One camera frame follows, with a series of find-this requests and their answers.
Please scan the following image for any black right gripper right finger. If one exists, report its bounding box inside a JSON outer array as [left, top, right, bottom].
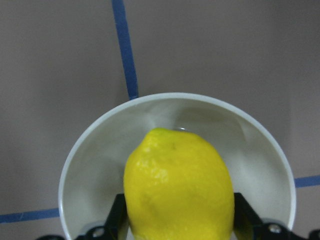
[[233, 192, 300, 240]]

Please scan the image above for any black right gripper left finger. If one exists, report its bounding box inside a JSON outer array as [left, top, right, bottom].
[[75, 193, 129, 240]]

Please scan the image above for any white ceramic bowl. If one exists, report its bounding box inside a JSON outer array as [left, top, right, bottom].
[[58, 92, 296, 240]]

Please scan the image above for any yellow lemon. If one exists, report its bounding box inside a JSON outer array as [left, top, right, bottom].
[[123, 128, 235, 240]]

